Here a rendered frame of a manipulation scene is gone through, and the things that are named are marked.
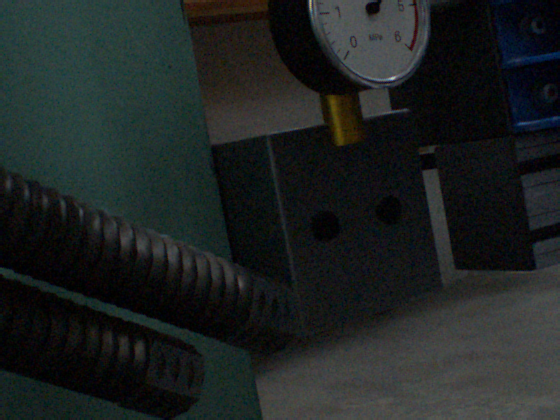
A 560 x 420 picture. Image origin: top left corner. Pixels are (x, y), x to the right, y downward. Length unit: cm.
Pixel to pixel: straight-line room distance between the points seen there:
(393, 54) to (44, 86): 13
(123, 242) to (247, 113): 342
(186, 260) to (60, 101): 13
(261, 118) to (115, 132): 332
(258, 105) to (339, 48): 333
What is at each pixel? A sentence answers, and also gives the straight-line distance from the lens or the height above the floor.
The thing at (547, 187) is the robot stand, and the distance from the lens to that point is 80.
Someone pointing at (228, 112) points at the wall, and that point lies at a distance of 370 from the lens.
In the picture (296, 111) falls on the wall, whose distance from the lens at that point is 388.
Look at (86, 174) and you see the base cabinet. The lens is 46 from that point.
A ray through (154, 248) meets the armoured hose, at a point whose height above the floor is 59.
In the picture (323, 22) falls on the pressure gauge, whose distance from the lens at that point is 45.
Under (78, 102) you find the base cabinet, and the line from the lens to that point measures 46.
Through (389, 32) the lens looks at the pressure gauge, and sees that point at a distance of 47.
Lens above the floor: 62
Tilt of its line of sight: 3 degrees down
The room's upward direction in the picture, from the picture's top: 11 degrees counter-clockwise
